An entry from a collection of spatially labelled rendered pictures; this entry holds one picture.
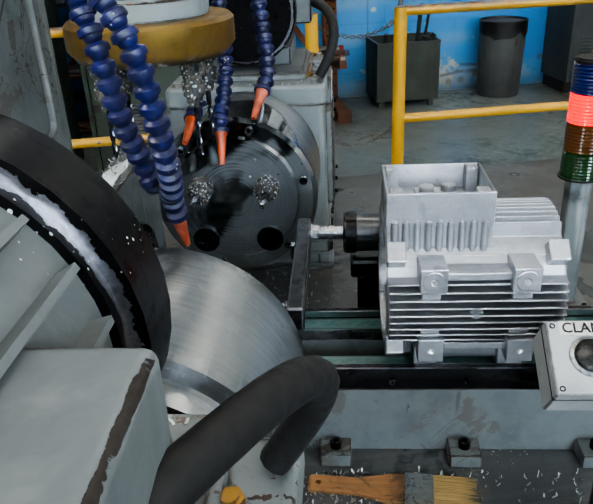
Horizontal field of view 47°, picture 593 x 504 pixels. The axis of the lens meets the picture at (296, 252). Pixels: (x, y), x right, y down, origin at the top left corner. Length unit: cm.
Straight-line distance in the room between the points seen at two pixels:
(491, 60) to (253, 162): 500
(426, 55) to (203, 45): 494
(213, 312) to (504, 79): 551
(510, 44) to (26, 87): 521
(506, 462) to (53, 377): 78
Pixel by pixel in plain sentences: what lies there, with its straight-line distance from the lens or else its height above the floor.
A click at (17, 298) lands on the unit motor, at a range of 23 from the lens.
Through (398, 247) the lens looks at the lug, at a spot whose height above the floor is 109.
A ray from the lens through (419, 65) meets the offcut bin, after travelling 561.
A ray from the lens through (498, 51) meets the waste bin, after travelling 591.
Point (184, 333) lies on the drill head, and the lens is 50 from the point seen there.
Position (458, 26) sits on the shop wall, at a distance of 618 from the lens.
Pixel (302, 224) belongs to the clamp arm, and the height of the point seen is 103.
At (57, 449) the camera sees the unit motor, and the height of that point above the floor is 131.
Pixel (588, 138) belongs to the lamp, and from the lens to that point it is 114.
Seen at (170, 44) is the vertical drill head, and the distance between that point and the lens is 70.
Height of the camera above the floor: 142
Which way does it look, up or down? 26 degrees down
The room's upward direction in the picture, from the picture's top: 3 degrees counter-clockwise
